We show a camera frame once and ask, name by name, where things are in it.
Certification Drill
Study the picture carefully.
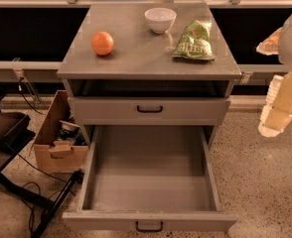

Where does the white cup in box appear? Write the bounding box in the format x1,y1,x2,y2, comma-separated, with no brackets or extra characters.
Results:
60,120,79,132

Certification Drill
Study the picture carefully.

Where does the white bowl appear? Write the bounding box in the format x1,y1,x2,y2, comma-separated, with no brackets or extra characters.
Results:
144,7,177,34

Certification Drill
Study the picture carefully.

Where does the grey drawer cabinet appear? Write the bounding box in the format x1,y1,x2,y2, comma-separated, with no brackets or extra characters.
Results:
58,1,241,141

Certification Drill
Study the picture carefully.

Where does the green chip bag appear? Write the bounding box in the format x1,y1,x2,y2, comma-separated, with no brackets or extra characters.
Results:
173,20,215,60

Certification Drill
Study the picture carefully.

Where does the black cable on floor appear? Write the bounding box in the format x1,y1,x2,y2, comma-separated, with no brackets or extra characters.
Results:
16,153,76,235

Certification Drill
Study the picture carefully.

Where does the dark tray on stand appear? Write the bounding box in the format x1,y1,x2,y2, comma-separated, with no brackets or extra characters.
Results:
0,112,30,145

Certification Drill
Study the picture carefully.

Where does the closed grey upper drawer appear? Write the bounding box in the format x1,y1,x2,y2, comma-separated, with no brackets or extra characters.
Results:
69,97,229,125

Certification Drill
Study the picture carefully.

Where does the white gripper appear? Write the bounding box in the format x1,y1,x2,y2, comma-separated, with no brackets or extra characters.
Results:
256,28,292,138

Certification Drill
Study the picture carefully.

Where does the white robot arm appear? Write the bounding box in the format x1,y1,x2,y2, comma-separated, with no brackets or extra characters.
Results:
256,14,292,138

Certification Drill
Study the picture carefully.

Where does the black stand frame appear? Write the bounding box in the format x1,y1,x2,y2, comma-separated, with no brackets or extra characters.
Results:
0,130,82,238

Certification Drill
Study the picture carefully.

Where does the cardboard box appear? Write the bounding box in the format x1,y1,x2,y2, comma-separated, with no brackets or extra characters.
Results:
34,90,88,173

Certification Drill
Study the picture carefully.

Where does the open grey lower drawer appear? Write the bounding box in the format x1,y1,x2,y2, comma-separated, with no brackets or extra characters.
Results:
63,126,237,232

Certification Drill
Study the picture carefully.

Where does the orange fruit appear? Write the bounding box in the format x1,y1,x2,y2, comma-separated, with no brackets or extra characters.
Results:
90,32,114,56

